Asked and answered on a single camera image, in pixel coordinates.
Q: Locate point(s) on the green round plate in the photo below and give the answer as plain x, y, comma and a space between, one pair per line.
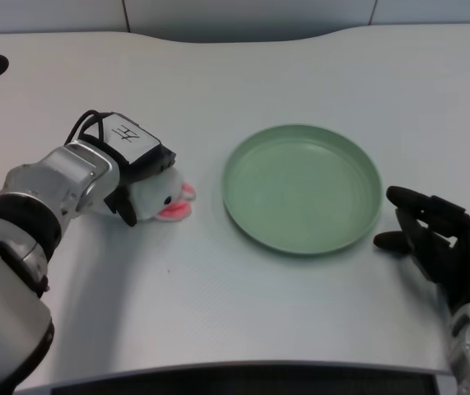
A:
300, 189

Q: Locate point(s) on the black robot torso front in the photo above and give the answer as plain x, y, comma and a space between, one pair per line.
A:
238, 380

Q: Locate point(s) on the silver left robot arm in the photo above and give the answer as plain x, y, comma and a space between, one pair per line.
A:
24, 230

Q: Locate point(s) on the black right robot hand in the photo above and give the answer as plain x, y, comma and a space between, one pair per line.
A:
461, 255

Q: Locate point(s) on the white rabbit doll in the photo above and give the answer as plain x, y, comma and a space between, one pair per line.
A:
160, 193

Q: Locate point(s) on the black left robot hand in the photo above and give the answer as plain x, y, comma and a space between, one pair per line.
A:
133, 142

